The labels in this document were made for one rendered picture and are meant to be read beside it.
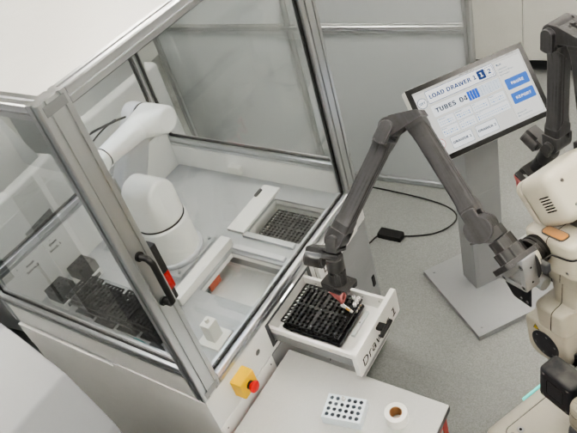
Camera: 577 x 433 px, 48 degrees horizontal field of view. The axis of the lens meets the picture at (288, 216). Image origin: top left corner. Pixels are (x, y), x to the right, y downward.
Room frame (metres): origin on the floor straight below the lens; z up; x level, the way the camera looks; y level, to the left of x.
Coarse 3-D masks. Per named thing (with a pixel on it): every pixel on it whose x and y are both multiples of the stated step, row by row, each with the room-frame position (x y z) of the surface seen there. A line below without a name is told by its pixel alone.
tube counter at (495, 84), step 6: (486, 84) 2.13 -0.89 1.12; (492, 84) 2.13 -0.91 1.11; (498, 84) 2.12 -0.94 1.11; (468, 90) 2.12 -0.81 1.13; (474, 90) 2.12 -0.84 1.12; (480, 90) 2.12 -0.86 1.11; (486, 90) 2.11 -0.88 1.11; (492, 90) 2.11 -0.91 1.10; (462, 96) 2.11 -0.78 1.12; (468, 96) 2.10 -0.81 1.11; (474, 96) 2.10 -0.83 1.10; (480, 96) 2.10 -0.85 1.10; (462, 102) 2.09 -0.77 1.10; (468, 102) 2.09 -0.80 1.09
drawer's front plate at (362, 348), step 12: (384, 300) 1.41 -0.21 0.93; (396, 300) 1.44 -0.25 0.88; (384, 312) 1.38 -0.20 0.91; (396, 312) 1.43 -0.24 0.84; (372, 324) 1.33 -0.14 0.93; (372, 336) 1.31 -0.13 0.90; (360, 348) 1.26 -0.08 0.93; (372, 348) 1.30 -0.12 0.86; (360, 360) 1.25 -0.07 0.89; (360, 372) 1.24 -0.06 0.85
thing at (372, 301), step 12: (300, 288) 1.64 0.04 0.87; (288, 300) 1.59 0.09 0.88; (372, 300) 1.48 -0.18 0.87; (372, 312) 1.46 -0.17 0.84; (276, 324) 1.52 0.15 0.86; (276, 336) 1.47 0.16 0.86; (288, 336) 1.43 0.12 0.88; (300, 336) 1.41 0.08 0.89; (348, 336) 1.39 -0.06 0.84; (360, 336) 1.38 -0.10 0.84; (312, 348) 1.37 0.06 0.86; (324, 348) 1.34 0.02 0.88; (336, 348) 1.32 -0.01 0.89; (348, 348) 1.35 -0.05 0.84; (336, 360) 1.31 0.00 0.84; (348, 360) 1.28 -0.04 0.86
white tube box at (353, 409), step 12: (336, 396) 1.21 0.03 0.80; (348, 396) 1.20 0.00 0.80; (324, 408) 1.19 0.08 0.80; (336, 408) 1.18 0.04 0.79; (348, 408) 1.16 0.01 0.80; (360, 408) 1.16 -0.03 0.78; (324, 420) 1.16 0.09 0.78; (336, 420) 1.14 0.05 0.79; (348, 420) 1.12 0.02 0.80; (360, 420) 1.11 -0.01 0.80
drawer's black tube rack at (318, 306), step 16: (304, 288) 1.61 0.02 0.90; (320, 288) 1.58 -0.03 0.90; (304, 304) 1.53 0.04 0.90; (320, 304) 1.54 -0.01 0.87; (336, 304) 1.49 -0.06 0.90; (352, 304) 1.46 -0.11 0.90; (288, 320) 1.49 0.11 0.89; (304, 320) 1.46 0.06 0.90; (320, 320) 1.44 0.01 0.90; (336, 320) 1.44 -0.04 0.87; (352, 320) 1.42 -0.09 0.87; (320, 336) 1.40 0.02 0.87; (336, 336) 1.36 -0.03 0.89
